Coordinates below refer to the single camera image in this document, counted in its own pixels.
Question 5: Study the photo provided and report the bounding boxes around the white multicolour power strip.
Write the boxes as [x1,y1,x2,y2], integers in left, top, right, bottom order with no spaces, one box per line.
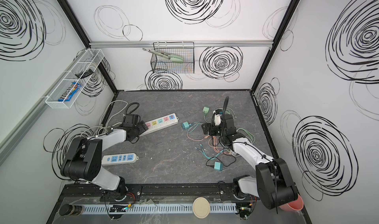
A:
[140,113,179,137]

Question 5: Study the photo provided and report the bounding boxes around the teal charger plug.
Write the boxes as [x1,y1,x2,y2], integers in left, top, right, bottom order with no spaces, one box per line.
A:
[182,121,191,130]

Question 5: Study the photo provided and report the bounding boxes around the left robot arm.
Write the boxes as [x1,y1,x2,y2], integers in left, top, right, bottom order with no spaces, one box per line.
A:
[60,114,148,195]

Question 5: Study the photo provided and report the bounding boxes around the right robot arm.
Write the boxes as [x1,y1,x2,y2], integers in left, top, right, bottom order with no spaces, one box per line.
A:
[202,109,298,209]

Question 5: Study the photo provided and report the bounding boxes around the white blue power strip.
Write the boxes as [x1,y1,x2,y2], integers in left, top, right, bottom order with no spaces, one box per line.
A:
[101,153,139,166]

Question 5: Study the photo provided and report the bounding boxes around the small green charger plug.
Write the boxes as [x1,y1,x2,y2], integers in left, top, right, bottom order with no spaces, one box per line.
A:
[202,106,209,114]

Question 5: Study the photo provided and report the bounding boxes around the black remote control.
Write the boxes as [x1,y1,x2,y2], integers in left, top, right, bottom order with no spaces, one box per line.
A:
[75,69,94,80]

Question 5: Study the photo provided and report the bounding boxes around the blue candy packet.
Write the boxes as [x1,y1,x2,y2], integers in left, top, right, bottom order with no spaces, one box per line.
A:
[58,82,82,102]

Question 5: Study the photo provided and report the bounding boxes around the green kitchen tongs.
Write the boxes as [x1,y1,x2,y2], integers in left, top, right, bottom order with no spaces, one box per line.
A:
[142,48,184,62]

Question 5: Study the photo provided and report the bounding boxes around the beige round lid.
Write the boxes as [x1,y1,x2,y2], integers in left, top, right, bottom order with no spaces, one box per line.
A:
[192,197,210,219]

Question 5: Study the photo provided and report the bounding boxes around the dark glass jar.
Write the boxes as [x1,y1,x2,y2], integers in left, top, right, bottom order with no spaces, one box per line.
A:
[59,204,84,216]

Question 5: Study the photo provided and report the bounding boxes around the pink plastic cup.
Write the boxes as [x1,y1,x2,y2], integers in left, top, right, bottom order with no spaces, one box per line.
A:
[279,195,304,212]

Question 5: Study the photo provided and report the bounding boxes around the pink charger cable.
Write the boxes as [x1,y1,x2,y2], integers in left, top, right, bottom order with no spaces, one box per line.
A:
[186,126,235,154]

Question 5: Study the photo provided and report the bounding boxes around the green charger cable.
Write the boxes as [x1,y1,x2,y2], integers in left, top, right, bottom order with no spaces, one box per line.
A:
[236,127,256,144]

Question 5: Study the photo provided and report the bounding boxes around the white power strip cable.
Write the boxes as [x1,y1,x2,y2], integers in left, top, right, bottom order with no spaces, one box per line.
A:
[85,99,129,136]

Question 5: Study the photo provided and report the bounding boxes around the teal charger black cable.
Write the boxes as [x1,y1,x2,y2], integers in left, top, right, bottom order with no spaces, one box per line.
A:
[205,155,237,171]

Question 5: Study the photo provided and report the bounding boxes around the black wire wall basket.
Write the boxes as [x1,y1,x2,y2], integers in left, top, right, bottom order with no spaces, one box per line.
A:
[148,41,195,74]

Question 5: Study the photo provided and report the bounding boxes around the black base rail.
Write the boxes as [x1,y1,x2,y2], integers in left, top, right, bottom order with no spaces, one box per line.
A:
[61,182,247,200]

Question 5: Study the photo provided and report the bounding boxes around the white wire wall shelf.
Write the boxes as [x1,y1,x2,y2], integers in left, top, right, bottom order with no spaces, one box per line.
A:
[45,49,104,109]

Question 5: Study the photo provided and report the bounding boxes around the white slotted cable duct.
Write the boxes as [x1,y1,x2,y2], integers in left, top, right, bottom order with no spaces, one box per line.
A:
[81,203,237,215]

